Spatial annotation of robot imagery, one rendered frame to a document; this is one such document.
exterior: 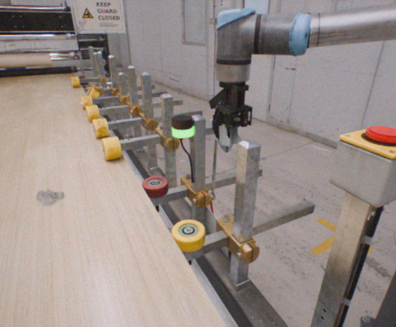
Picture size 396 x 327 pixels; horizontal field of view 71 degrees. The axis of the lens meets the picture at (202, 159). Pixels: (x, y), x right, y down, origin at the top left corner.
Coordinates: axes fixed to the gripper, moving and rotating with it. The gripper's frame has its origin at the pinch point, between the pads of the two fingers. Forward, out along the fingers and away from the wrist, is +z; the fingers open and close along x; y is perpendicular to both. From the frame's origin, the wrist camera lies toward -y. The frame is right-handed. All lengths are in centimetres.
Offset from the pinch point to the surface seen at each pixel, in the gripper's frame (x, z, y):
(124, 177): -28.2, 11.2, -15.5
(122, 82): -8, -4, -101
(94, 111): -28, 5, -79
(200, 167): -7.8, 5.6, -1.4
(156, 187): -21.2, 10.5, -4.0
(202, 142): -7.0, -2.4, -1.4
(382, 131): -8, -22, 48
